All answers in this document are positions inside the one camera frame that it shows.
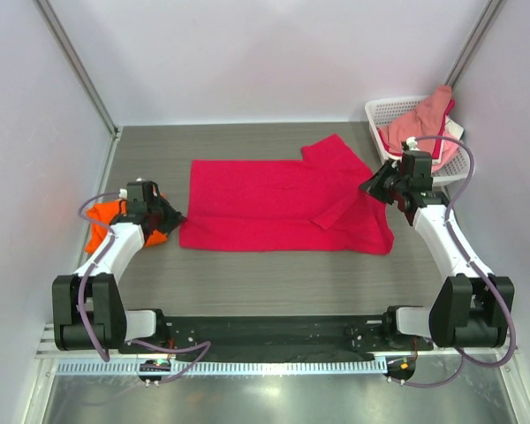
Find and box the crimson red t shirt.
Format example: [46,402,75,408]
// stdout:
[179,134,394,255]

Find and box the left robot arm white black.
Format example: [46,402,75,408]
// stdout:
[52,179,186,362]

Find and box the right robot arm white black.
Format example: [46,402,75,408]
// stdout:
[360,151,516,352]

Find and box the light pink t shirt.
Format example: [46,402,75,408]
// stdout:
[431,132,459,173]

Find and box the folded orange t shirt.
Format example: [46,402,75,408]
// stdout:
[85,199,168,254]

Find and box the salmon pink t shirt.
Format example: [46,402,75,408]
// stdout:
[377,85,455,155]

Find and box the white plastic basket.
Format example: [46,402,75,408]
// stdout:
[365,95,469,186]

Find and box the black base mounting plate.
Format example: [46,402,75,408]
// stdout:
[145,314,433,353]

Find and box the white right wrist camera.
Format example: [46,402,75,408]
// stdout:
[402,137,419,152]

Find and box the aluminium front rail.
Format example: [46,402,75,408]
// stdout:
[34,322,520,361]

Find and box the right aluminium frame post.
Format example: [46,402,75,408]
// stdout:
[444,0,506,89]

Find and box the aluminium frame post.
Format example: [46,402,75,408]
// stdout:
[444,0,506,89]
[34,0,118,139]

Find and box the white slotted cable duct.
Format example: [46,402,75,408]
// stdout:
[56,357,387,377]

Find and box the left aluminium frame post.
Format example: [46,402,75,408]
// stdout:
[34,0,118,139]

